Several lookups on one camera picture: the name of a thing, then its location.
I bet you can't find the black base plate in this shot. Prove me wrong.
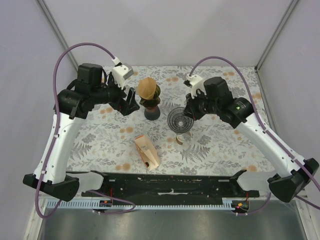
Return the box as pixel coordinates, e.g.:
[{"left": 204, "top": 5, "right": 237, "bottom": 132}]
[{"left": 81, "top": 172, "right": 260, "bottom": 206}]

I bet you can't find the white slotted cable duct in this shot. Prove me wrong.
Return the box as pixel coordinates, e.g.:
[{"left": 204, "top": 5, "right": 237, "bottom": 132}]
[{"left": 46, "top": 198, "right": 250, "bottom": 211}]

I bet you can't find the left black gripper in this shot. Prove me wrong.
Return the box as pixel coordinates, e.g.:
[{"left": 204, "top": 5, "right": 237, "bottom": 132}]
[{"left": 92, "top": 72, "right": 140, "bottom": 116}]

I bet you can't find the left aluminium frame post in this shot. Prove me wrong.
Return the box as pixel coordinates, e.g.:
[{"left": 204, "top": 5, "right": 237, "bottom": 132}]
[{"left": 35, "top": 0, "right": 79, "bottom": 72}]

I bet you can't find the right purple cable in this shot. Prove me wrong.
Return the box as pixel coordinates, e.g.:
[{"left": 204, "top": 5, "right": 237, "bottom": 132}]
[{"left": 188, "top": 56, "right": 320, "bottom": 216}]

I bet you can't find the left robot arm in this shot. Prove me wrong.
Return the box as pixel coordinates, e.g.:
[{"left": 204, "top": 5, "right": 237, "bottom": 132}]
[{"left": 22, "top": 63, "right": 140, "bottom": 202}]

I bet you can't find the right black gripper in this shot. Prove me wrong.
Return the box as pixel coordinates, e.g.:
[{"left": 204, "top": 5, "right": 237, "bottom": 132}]
[{"left": 183, "top": 89, "right": 220, "bottom": 121}]

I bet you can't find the purple cable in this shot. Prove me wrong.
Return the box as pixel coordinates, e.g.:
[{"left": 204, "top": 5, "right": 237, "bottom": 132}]
[
  {"left": 188, "top": 56, "right": 320, "bottom": 216},
  {"left": 34, "top": 42, "right": 137, "bottom": 219}
]

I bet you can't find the olive green dripper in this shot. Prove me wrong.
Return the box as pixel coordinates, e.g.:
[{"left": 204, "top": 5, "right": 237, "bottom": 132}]
[{"left": 139, "top": 85, "right": 161, "bottom": 109}]

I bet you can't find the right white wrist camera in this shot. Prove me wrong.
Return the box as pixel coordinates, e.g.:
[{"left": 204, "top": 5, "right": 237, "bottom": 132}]
[{"left": 184, "top": 74, "right": 205, "bottom": 99}]

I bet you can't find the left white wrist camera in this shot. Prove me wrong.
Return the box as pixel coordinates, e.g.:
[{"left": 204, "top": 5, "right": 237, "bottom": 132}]
[{"left": 111, "top": 57, "right": 134, "bottom": 90}]

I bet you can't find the right aluminium frame post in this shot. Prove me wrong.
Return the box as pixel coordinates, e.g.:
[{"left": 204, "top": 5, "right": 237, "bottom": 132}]
[{"left": 254, "top": 0, "right": 301, "bottom": 72}]

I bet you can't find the aluminium frame post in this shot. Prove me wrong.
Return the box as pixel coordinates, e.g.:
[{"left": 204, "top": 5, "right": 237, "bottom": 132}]
[
  {"left": 35, "top": 0, "right": 79, "bottom": 72},
  {"left": 254, "top": 0, "right": 301, "bottom": 72}
]

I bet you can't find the brown paper coffee filter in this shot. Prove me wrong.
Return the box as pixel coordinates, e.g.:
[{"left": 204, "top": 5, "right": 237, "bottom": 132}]
[{"left": 136, "top": 77, "right": 157, "bottom": 100}]

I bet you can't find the red grey coffee server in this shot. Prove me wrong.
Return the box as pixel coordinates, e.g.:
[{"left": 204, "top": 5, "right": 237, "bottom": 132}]
[{"left": 144, "top": 104, "right": 161, "bottom": 121}]

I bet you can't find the floral table mat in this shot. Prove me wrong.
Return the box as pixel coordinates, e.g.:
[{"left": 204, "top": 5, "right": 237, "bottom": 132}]
[{"left": 66, "top": 66, "right": 274, "bottom": 176}]

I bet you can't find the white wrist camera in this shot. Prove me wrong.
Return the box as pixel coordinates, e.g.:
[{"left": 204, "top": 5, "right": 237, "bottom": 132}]
[
  {"left": 111, "top": 57, "right": 134, "bottom": 90},
  {"left": 184, "top": 74, "right": 205, "bottom": 99}
]

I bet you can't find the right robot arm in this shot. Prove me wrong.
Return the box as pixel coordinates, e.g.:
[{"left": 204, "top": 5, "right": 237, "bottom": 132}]
[{"left": 183, "top": 75, "right": 319, "bottom": 203}]

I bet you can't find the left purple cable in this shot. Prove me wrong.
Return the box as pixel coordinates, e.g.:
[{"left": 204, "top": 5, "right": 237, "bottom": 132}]
[{"left": 34, "top": 42, "right": 137, "bottom": 219}]

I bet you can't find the grey clear dripper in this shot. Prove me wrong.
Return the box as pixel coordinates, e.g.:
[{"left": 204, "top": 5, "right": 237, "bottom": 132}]
[{"left": 167, "top": 107, "right": 194, "bottom": 134}]

